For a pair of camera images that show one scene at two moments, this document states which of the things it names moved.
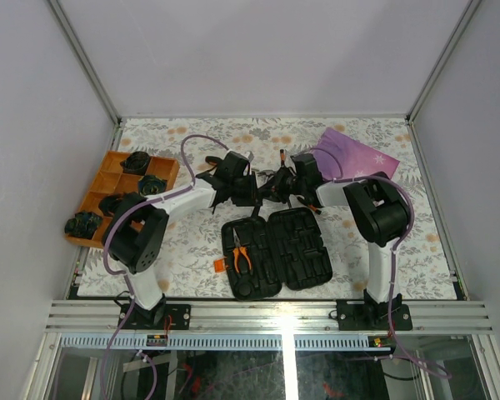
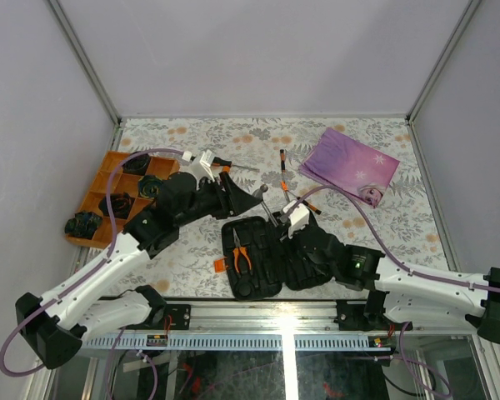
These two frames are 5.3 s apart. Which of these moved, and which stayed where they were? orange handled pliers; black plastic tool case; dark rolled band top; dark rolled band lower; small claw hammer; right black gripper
Moved: right black gripper; small claw hammer
Stayed: dark rolled band lower; black plastic tool case; dark rolled band top; orange handled pliers
